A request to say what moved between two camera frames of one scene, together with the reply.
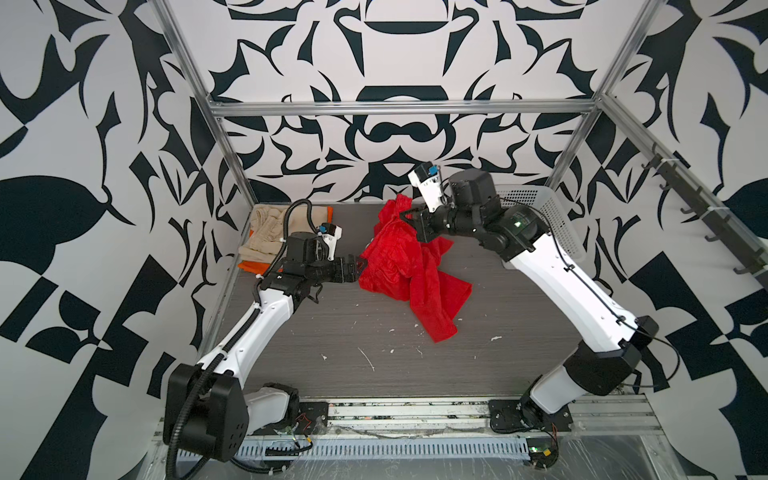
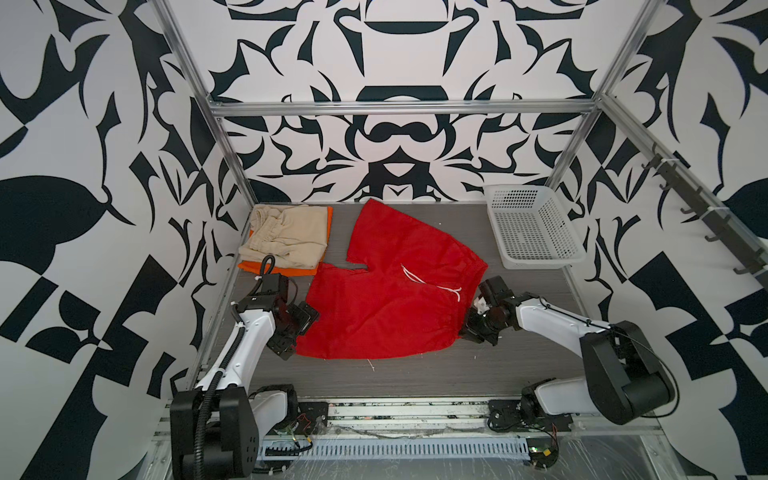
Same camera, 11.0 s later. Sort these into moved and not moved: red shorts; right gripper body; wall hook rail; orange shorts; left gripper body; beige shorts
Moved: right gripper body; left gripper body; red shorts
Not moved: orange shorts; wall hook rail; beige shorts
